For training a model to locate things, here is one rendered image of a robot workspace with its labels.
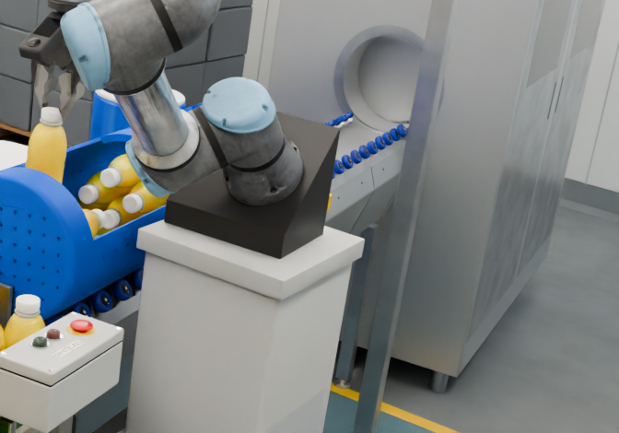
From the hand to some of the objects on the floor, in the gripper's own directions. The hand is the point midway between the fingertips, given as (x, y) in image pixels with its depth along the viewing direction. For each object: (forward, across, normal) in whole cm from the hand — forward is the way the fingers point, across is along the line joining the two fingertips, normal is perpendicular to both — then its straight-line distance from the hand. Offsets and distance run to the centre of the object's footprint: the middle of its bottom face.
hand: (52, 110), depth 213 cm
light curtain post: (+134, -34, -133) cm, 192 cm away
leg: (+135, -9, -187) cm, 230 cm away
